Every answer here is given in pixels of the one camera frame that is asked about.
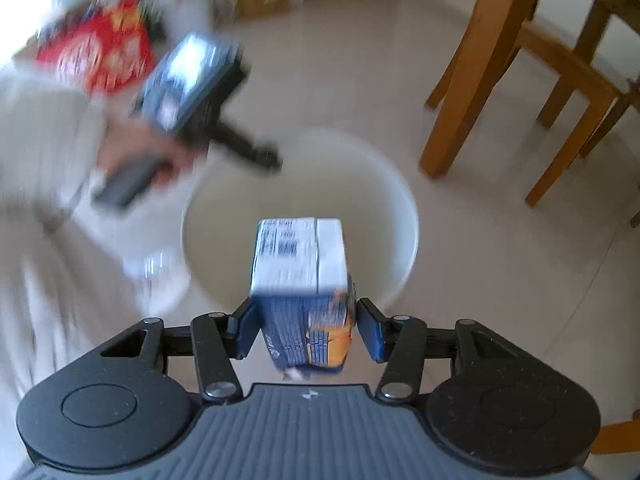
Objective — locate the wooden chair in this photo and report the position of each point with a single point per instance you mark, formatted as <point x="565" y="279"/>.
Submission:
<point x="607" y="127"/>
<point x="570" y="65"/>

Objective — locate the person's left forearm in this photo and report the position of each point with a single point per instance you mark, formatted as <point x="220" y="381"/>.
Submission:
<point x="45" y="135"/>

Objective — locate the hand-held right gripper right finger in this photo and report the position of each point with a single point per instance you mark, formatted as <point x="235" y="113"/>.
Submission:
<point x="370" y="332"/>

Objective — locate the person's beige pants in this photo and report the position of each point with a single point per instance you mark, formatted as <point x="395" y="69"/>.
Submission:
<point x="60" y="300"/>

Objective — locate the person's left hand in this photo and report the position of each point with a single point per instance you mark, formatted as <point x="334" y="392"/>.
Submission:
<point x="130" y="145"/>

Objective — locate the white plastic bucket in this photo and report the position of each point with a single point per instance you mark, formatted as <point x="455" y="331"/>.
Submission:
<point x="325" y="185"/>

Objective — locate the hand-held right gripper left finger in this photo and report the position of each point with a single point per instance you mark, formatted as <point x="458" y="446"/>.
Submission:
<point x="245" y="330"/>

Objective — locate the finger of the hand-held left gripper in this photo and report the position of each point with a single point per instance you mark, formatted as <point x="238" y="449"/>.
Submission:
<point x="247" y="152"/>

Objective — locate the blue drink carton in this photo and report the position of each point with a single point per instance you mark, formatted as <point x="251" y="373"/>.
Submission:
<point x="300" y="270"/>

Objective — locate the red gift box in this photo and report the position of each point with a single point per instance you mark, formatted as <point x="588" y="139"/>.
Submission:
<point x="110" y="45"/>

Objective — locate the wooden furniture edge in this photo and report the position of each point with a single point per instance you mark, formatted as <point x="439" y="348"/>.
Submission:
<point x="622" y="432"/>

